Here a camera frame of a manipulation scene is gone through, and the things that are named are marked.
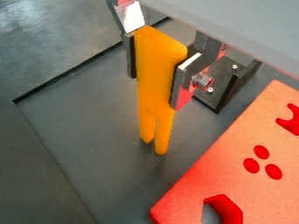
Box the yellow two-pronged peg object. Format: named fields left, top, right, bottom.
left=134, top=26, right=186, bottom=155

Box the red shape-sorting board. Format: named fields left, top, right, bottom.
left=150, top=80, right=299, bottom=224

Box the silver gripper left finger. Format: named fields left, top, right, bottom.
left=106, top=0, right=145, bottom=79

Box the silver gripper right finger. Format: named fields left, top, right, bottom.
left=169, top=31, right=226, bottom=110

